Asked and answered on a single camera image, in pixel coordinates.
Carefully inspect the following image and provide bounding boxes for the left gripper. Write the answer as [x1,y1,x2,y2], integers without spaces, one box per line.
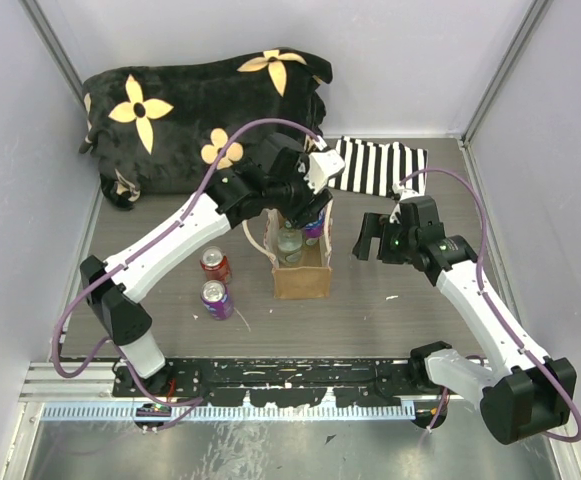
[267,157,335,230]

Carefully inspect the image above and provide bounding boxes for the purple soda can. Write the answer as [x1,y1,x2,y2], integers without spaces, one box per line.
[200,280,234,320]
[303,209,325,240]

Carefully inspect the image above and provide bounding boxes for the clear bottle front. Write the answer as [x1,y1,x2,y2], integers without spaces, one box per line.
[277,221,303,266]

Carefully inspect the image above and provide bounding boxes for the cat print canvas bag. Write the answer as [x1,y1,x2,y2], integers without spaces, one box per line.
[241,201,333,300]

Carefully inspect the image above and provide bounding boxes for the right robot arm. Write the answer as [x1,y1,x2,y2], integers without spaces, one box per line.
[352,196,577,445]

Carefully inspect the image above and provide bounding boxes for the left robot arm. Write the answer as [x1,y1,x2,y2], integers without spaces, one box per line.
[80,133,345,396]

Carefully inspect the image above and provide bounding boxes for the black white striped cloth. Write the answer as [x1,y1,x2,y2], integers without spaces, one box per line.
[328,136,428,197]

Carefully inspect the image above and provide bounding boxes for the red soda can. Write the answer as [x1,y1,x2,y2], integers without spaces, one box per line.
[200,246,232,284]

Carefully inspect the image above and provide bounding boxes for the purple soda can front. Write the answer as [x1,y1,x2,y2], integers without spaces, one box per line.
[200,280,234,320]

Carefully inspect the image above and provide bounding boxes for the black floral plush blanket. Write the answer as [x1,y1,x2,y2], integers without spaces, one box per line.
[79,47,333,211]

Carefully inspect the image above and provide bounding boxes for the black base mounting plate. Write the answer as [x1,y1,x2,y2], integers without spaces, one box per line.
[144,357,442,408]

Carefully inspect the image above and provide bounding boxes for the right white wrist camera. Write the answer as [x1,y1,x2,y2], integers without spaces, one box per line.
[389,183,421,224]

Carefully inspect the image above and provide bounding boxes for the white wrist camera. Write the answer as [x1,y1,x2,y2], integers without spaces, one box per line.
[304,148,345,194]
[389,183,421,224]

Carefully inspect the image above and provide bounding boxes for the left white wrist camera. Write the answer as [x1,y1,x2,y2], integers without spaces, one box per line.
[304,148,345,194]

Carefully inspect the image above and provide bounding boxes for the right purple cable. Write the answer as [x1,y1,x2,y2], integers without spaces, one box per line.
[392,167,581,436]

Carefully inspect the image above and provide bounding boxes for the purple cable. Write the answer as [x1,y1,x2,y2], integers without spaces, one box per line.
[49,117,327,431]
[392,167,581,436]

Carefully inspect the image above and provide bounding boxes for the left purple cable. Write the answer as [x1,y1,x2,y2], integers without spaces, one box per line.
[49,117,327,431]

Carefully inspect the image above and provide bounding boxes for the aluminium rail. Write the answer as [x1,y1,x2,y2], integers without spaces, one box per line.
[21,358,442,408]

